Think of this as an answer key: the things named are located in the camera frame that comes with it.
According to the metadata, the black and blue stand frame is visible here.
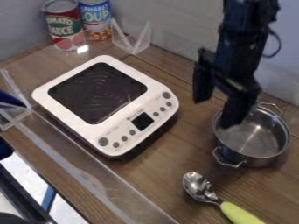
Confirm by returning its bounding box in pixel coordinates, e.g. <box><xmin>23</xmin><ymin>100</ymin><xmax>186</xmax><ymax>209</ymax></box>
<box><xmin>0</xmin><ymin>164</ymin><xmax>58</xmax><ymax>224</ymax></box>

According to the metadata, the clear acrylic corner bracket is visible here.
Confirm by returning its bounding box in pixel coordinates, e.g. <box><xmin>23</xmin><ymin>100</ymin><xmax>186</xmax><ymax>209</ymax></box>
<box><xmin>111</xmin><ymin>19</ymin><xmax>153</xmax><ymax>55</ymax></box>

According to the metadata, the silver steel pot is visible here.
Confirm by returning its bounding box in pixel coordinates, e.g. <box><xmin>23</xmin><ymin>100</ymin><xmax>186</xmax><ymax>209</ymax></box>
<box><xmin>213</xmin><ymin>102</ymin><xmax>292</xmax><ymax>168</ymax></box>

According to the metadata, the spoon with green handle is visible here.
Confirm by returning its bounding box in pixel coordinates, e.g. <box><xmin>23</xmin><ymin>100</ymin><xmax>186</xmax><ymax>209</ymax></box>
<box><xmin>182</xmin><ymin>171</ymin><xmax>266</xmax><ymax>224</ymax></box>

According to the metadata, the clear acrylic left bracket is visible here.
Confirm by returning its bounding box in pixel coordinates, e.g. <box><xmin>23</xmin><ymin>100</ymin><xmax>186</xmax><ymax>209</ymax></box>
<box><xmin>0</xmin><ymin>69</ymin><xmax>34</xmax><ymax>131</ymax></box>

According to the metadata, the tomato sauce can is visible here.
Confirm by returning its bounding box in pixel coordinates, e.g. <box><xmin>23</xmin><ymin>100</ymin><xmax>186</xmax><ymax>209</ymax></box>
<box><xmin>42</xmin><ymin>0</ymin><xmax>86</xmax><ymax>51</ymax></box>

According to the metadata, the alphabet soup can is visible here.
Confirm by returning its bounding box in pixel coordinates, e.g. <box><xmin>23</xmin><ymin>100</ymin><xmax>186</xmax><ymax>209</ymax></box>
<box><xmin>79</xmin><ymin>0</ymin><xmax>113</xmax><ymax>41</ymax></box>

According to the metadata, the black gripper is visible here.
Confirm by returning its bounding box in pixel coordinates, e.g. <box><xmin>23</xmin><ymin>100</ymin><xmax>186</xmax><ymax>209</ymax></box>
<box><xmin>193</xmin><ymin>48</ymin><xmax>262</xmax><ymax>129</ymax></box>

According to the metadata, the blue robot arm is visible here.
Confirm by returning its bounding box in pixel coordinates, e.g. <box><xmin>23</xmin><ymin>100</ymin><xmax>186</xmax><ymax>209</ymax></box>
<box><xmin>193</xmin><ymin>0</ymin><xmax>281</xmax><ymax>129</ymax></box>

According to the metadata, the blue cloth object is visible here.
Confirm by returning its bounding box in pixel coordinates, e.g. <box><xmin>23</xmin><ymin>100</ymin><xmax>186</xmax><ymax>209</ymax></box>
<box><xmin>0</xmin><ymin>89</ymin><xmax>26</xmax><ymax>160</ymax></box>

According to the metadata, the white and black stove top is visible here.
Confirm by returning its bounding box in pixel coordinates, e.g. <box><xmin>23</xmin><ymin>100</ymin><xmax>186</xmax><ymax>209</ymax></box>
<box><xmin>33</xmin><ymin>55</ymin><xmax>181</xmax><ymax>158</ymax></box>

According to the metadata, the clear acrylic front barrier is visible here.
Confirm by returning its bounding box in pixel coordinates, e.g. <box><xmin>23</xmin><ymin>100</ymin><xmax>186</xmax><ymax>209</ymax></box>
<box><xmin>0</xmin><ymin>113</ymin><xmax>179</xmax><ymax>224</ymax></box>

